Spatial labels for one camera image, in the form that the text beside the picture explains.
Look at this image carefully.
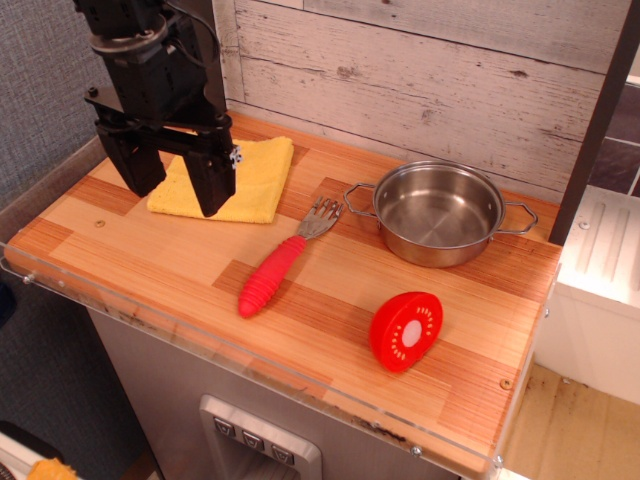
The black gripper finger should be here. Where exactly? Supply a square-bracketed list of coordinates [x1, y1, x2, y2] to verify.
[96, 124, 166, 197]
[184, 144, 236, 218]

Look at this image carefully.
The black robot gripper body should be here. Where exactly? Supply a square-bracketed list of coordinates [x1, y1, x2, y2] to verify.
[85, 30, 233, 156]

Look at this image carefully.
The yellow cloth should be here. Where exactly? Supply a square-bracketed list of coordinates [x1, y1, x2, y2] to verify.
[147, 137, 294, 224]

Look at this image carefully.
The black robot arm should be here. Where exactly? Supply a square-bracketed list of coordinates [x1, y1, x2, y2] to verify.
[75, 0, 241, 217]

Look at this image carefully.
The yellow object bottom corner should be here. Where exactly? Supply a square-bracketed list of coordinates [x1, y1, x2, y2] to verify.
[26, 458, 79, 480]

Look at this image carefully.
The clear acrylic edge guard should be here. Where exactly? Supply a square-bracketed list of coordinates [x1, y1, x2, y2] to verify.
[7, 235, 560, 479]

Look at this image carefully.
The grey toy kitchen cabinet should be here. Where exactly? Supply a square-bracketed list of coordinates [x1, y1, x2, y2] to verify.
[90, 311, 455, 479]

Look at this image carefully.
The stainless steel pot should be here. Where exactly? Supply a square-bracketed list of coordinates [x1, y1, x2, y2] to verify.
[343, 160, 538, 268]

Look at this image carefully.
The red toy tomato half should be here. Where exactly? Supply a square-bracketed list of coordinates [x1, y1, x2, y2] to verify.
[369, 292, 444, 373]

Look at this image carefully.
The silver dispenser panel with buttons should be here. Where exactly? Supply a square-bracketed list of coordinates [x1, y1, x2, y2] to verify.
[199, 395, 323, 480]

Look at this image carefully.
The white toy sink counter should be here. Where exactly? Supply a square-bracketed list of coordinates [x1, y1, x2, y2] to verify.
[535, 187, 639, 403]

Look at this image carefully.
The red handled metal fork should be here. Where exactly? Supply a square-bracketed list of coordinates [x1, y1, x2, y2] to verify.
[238, 196, 344, 318]

